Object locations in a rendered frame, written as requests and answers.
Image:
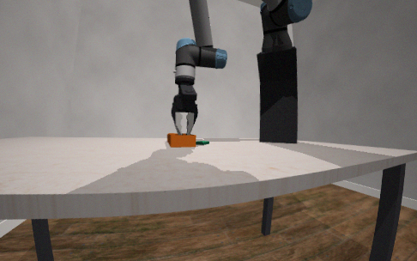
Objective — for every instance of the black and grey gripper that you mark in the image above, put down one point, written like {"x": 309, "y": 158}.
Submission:
{"x": 184, "y": 106}

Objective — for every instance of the orange bin rack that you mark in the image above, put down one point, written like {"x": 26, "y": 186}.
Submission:
{"x": 176, "y": 140}

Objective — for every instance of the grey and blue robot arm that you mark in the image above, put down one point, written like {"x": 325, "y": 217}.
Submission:
{"x": 276, "y": 15}

